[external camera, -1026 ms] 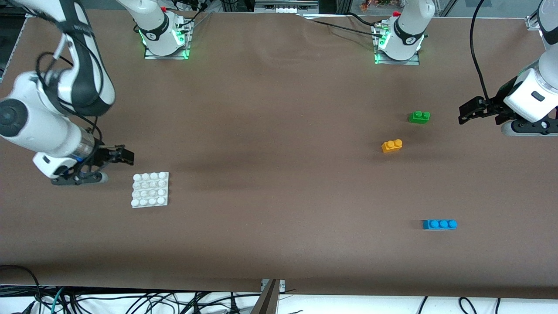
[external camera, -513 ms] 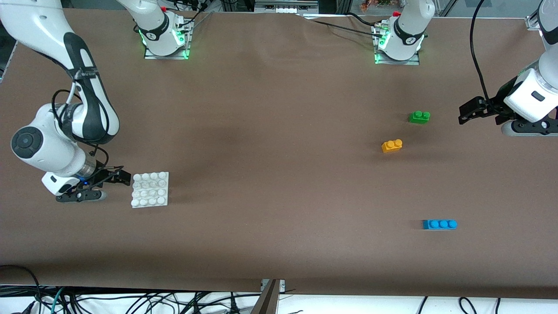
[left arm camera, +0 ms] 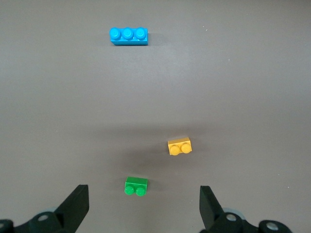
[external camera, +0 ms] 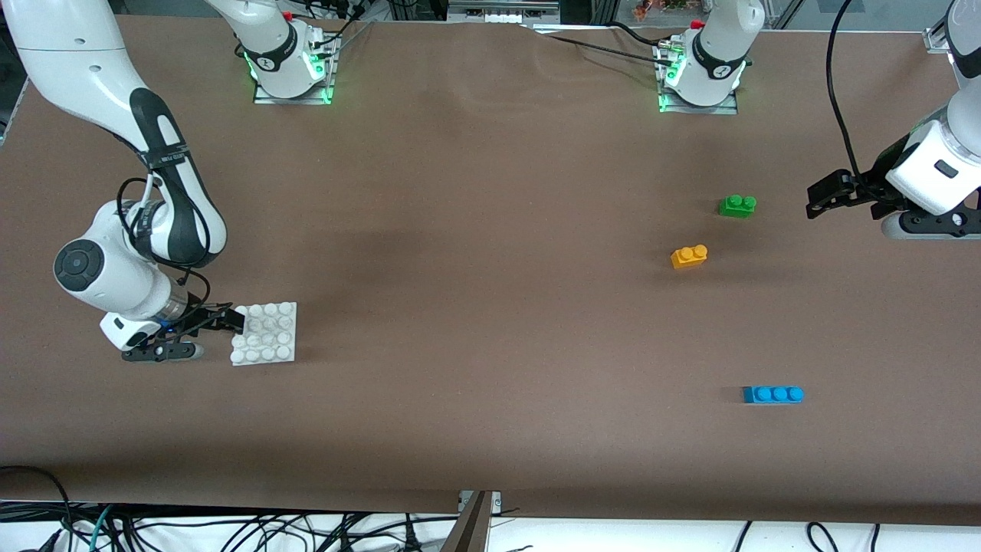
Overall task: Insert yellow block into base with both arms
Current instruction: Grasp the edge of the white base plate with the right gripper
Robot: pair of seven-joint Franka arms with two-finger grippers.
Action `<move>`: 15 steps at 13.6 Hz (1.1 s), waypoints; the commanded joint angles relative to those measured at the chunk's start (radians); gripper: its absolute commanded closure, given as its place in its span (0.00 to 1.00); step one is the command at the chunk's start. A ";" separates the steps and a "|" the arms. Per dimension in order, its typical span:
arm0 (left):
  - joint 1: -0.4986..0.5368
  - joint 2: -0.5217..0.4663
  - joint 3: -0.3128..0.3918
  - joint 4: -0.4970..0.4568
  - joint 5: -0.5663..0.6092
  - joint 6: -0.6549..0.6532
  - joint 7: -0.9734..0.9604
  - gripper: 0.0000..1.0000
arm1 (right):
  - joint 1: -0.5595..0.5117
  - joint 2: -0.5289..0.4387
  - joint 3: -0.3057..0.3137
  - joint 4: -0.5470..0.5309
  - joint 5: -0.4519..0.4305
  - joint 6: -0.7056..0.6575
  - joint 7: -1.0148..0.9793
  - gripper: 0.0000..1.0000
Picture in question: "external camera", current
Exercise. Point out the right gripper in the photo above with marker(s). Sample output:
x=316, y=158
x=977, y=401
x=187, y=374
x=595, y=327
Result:
x=198, y=317

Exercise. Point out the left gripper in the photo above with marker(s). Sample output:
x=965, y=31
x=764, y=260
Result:
x=869, y=188

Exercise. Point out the white studded base plate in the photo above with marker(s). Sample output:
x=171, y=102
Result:
x=268, y=337

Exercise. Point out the yellow two-stud block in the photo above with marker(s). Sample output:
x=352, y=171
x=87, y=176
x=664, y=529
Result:
x=688, y=258

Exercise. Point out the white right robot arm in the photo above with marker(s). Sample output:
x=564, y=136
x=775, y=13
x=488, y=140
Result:
x=84, y=69

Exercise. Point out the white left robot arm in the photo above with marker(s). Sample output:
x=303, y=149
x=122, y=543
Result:
x=716, y=54

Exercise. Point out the green two-stud block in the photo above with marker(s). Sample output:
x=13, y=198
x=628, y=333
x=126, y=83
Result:
x=737, y=207

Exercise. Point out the blue three-stud block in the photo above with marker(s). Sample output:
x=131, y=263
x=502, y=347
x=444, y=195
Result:
x=772, y=395

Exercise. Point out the brown table cover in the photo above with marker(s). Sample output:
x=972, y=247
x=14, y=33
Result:
x=383, y=422

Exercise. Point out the orange cluttered object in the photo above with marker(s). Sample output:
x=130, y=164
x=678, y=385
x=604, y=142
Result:
x=659, y=8

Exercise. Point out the aluminium profile bar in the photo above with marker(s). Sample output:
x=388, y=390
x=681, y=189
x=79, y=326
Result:
x=469, y=533

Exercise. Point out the grey metal device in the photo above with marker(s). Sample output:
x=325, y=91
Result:
x=502, y=11

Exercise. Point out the aluminium corner bracket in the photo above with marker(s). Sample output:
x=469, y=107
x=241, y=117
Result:
x=936, y=40

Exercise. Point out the metal edge bracket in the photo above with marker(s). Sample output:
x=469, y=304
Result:
x=464, y=500

